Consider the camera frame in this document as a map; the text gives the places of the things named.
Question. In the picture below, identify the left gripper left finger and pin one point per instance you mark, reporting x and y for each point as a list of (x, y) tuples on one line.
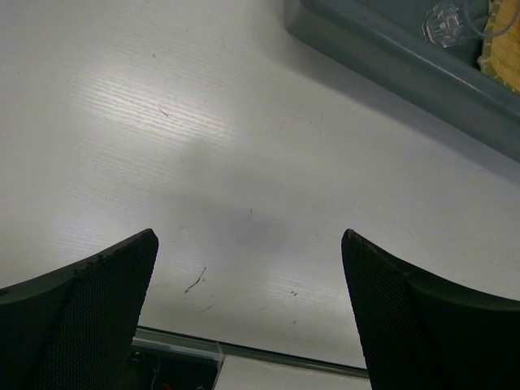
[(72, 328)]

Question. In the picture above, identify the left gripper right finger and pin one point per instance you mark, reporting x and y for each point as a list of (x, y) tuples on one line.
[(421, 331)]

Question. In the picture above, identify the woven bamboo mat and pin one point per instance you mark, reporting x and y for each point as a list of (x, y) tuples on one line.
[(500, 55)]

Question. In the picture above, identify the clear plastic cup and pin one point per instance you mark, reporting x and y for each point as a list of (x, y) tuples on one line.
[(481, 20), (443, 24)]

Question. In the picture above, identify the grey plastic bin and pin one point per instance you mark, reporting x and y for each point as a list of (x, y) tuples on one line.
[(383, 41)]

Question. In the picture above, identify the aluminium table edge rail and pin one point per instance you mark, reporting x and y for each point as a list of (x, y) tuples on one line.
[(284, 357)]

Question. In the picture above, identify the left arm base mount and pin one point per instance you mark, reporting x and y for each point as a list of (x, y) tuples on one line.
[(164, 360)]

